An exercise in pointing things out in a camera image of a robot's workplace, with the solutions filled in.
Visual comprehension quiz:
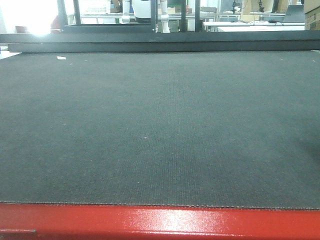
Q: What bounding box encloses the black metal frame rack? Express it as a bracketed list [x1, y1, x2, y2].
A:
[56, 0, 204, 34]

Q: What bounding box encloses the small white paper scrap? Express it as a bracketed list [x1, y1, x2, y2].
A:
[56, 56, 67, 61]

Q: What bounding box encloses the cardboard box at right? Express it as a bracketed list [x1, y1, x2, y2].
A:
[303, 0, 320, 31]

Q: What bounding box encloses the black flat board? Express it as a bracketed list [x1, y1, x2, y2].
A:
[0, 30, 320, 53]

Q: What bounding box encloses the white background table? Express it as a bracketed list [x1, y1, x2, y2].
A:
[202, 21, 305, 32]

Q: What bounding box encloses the dark grey fabric mat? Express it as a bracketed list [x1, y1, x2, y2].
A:
[0, 51, 320, 210]

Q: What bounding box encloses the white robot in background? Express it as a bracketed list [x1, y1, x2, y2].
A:
[121, 0, 171, 33]

